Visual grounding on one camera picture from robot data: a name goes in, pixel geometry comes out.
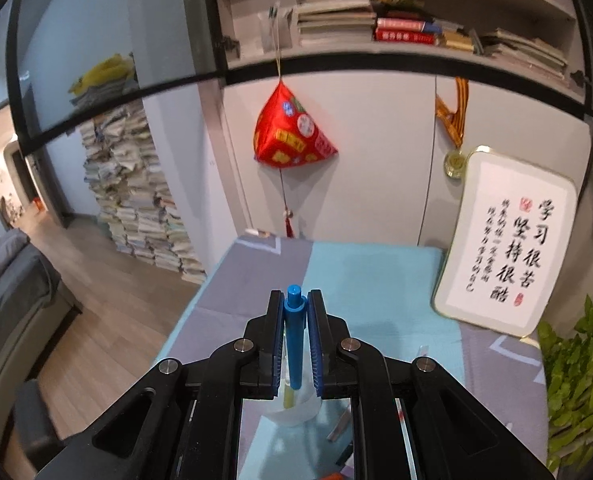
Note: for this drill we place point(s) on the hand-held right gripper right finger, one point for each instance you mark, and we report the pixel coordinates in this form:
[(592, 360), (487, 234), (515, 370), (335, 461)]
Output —
[(316, 345)]

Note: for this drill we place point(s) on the green potted plant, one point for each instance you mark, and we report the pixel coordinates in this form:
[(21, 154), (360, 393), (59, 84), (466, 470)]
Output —
[(576, 375)]

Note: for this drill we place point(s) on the grey sofa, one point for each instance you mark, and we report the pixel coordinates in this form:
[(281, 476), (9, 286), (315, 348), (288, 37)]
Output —
[(16, 310)]

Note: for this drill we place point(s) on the translucent pen cup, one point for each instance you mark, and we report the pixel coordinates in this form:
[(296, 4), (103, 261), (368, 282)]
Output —
[(291, 415)]

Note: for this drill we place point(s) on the yellow bag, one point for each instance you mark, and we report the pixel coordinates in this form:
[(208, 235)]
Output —
[(104, 72)]

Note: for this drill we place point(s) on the tall pile of papers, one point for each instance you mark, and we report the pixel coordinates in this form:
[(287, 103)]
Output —
[(136, 200)]

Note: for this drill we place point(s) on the blue pen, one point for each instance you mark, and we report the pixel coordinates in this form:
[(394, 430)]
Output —
[(294, 330)]

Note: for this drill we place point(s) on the stack of red books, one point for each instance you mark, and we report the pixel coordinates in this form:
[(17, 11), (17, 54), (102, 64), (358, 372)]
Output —
[(406, 30)]

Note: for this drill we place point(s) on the gold medal with striped ribbon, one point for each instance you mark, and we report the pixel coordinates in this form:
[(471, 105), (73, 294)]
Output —
[(455, 162)]

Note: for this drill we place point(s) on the blue grey printed table mat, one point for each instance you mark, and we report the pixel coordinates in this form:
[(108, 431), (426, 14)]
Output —
[(376, 285)]

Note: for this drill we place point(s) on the stack of pale books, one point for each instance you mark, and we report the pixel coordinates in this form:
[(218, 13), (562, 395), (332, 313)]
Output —
[(334, 20)]

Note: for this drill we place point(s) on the gold framed calligraphy sign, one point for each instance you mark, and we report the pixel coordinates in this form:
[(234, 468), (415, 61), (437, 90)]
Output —
[(506, 245)]

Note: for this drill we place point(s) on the grey wall bookshelf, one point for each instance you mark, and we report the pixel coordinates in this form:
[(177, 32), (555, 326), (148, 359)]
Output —
[(256, 30)]

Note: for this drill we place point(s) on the orange marker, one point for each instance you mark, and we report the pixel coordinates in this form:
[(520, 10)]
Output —
[(336, 476)]

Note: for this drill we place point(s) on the red pyramid hanging ornament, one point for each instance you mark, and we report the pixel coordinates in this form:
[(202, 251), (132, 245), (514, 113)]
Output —
[(291, 130)]

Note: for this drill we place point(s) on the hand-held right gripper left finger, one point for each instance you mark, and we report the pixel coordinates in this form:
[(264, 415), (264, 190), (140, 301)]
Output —
[(276, 345)]

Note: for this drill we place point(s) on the pile of grey booklets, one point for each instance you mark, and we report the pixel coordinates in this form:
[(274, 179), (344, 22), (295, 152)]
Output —
[(526, 52)]

